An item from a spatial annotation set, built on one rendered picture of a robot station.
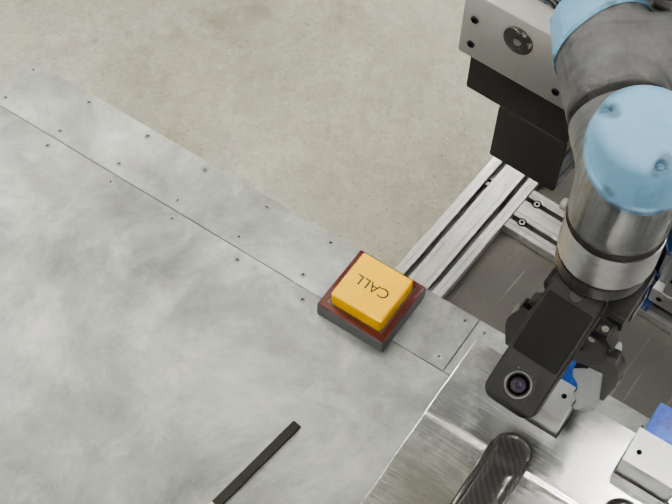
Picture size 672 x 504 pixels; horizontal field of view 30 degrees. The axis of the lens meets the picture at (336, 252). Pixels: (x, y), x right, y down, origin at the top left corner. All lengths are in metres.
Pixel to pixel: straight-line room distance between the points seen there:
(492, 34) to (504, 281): 0.77
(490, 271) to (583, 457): 0.92
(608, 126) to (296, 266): 0.54
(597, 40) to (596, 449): 0.39
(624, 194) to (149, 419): 0.56
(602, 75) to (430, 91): 1.61
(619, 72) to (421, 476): 0.41
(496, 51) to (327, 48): 1.27
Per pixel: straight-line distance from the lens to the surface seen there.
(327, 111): 2.45
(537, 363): 0.97
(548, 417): 1.12
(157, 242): 1.33
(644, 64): 0.91
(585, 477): 1.12
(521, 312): 1.04
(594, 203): 0.87
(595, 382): 1.06
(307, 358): 1.25
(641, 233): 0.88
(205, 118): 2.45
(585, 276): 0.93
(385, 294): 1.24
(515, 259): 2.03
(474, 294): 1.99
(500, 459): 1.12
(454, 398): 1.13
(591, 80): 0.90
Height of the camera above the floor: 1.90
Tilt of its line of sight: 57 degrees down
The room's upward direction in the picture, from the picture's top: 2 degrees clockwise
